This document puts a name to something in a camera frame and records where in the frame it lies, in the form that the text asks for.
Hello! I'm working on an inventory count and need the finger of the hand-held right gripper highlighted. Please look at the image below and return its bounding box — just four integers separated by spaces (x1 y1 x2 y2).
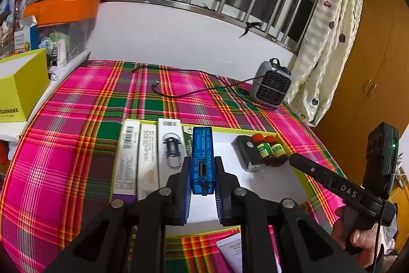
288 153 349 195

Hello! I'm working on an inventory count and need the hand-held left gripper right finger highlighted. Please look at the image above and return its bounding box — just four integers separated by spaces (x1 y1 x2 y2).
214 156 368 273

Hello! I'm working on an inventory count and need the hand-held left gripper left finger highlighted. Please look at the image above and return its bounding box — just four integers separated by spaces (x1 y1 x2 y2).
43 156 193 273

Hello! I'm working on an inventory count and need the yellow-green shallow box tray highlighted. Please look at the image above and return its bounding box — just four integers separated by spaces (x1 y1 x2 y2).
110 124 323 238

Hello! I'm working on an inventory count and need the amber bottle light green label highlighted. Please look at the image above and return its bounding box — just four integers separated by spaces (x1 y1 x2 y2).
266 135 290 167

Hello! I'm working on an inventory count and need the blue translucent plastic box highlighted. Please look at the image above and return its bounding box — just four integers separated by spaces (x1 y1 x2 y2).
189 126 214 196

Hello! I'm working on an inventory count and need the plain white medicine box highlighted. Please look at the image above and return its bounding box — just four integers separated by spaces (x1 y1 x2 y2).
137 123 160 200

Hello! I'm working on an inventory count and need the white box with device picture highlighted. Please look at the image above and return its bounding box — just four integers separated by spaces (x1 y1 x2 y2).
157 118 187 189

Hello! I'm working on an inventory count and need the amber bottle dark green label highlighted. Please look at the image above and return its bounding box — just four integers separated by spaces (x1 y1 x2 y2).
252 133 276 167

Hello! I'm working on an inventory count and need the green white medicine box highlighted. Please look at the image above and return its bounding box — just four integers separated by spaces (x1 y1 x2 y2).
183 126 194 158

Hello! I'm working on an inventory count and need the black power bank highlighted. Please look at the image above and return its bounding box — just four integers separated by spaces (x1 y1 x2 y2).
235 135 267 172

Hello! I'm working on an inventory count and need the white box with purple end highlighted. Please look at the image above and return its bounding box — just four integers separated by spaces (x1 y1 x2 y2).
110 119 142 204

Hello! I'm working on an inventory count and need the person's right hand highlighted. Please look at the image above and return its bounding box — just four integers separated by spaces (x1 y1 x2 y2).
331 206 389 257

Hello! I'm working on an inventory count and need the white paper leaflet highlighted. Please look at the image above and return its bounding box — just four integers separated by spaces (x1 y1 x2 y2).
215 231 256 273

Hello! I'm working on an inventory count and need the small grey fan heater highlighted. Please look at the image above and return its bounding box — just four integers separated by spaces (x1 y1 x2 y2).
248 58 294 109

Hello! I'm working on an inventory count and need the wooden wardrobe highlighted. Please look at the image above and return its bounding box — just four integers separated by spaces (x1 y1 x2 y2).
311 0 409 216

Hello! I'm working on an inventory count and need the pink green plaid tablecloth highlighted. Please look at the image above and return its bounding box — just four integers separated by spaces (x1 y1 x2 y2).
0 59 352 273

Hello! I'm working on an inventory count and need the cream patterned curtain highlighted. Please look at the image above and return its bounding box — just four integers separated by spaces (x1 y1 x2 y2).
289 0 365 128

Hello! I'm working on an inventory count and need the black clip on windowsill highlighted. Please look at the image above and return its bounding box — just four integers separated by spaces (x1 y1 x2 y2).
239 22 261 37

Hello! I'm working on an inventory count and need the white side table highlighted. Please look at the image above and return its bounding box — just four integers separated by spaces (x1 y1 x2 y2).
0 49 92 142

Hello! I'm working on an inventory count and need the slim white bottle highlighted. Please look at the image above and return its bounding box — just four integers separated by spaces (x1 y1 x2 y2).
56 39 69 67

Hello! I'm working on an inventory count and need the yellow-green cardboard box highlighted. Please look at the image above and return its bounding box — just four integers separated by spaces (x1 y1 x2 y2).
0 48 51 123

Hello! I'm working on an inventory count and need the clear storage bin orange lid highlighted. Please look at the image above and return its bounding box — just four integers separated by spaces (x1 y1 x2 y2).
23 0 101 61

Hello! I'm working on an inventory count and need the blue white small carton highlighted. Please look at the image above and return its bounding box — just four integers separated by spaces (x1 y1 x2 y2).
13 15 39 53

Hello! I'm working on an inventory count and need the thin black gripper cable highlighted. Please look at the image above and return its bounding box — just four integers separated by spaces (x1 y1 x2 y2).
372 174 395 273

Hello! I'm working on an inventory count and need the black power cable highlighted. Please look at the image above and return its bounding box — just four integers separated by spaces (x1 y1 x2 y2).
131 63 272 99

